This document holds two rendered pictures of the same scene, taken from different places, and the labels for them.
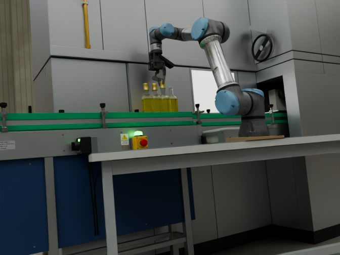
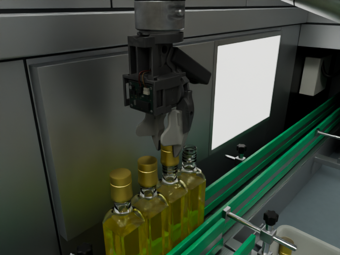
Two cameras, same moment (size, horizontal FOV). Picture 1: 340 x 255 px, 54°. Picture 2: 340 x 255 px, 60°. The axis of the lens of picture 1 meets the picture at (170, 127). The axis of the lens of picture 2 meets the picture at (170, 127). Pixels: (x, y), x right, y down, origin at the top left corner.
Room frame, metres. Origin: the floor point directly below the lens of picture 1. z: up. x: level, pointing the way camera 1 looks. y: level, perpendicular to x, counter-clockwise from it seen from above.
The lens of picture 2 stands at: (1.61, 0.16, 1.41)
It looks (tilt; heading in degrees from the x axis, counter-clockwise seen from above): 23 degrees down; 344
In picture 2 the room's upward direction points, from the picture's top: straight up
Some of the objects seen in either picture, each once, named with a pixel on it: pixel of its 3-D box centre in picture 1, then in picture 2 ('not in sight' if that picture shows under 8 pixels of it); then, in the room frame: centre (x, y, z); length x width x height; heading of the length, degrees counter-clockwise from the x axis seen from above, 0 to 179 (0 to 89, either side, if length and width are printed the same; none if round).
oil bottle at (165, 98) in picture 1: (164, 111); (169, 223); (2.07, 0.02, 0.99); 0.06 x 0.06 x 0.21; 32
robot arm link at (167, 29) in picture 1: (166, 32); not in sight; (1.99, -0.03, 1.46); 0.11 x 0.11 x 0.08; 36
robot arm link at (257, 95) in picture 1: (251, 102); not in sight; (1.64, -0.41, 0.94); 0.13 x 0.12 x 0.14; 126
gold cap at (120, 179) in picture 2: (146, 87); (121, 184); (2.01, 0.12, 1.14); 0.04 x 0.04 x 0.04
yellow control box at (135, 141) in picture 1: (139, 143); not in sight; (1.76, 0.17, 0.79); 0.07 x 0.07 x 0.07; 31
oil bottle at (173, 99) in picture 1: (172, 111); (187, 210); (2.10, -0.03, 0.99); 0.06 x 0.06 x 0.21; 30
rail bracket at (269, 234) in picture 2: (196, 114); (257, 231); (2.04, -0.17, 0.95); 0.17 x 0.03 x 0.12; 31
